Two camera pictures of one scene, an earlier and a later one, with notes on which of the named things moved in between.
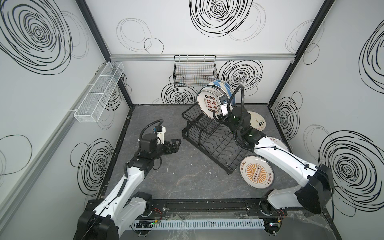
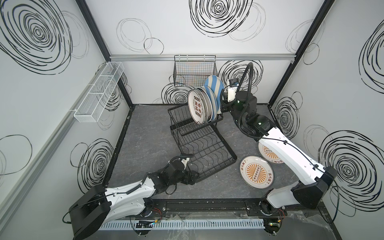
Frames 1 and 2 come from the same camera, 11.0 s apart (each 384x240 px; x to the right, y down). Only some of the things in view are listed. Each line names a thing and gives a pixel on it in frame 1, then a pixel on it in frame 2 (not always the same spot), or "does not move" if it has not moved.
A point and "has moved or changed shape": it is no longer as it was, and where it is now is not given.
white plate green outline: [213, 88] to [209, 102]
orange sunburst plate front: [256, 172] does not move
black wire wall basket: [194, 70] does not move
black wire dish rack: [213, 139] has moved or changed shape
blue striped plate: [224, 85] has moved or changed shape
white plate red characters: [208, 101] to [196, 106]
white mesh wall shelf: [89, 109] does not move
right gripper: [227, 117] to [226, 102]
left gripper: [168, 147] to [190, 175]
